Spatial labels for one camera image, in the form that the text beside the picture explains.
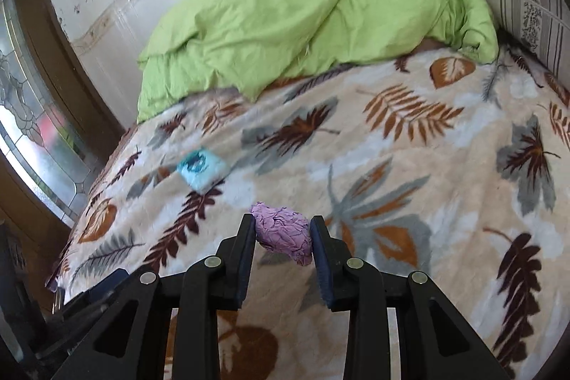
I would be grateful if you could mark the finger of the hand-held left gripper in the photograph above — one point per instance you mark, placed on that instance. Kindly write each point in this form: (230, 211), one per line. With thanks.
(89, 295)

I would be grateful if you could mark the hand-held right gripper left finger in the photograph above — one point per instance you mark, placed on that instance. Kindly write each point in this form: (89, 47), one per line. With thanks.
(247, 266)

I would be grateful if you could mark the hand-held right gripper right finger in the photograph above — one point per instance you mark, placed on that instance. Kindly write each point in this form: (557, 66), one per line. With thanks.
(323, 275)

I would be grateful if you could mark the purple paper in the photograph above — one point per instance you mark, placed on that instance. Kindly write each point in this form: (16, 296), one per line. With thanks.
(283, 233)

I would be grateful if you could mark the light blue packet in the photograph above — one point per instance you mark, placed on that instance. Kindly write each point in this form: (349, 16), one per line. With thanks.
(202, 168)

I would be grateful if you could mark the leaf printed blanket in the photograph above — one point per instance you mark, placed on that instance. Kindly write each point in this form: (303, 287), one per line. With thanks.
(400, 166)

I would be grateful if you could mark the patterned glass door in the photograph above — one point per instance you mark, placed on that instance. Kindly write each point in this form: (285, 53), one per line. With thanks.
(31, 122)

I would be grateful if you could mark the green quilt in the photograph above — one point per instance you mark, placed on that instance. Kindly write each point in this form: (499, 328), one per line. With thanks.
(289, 32)

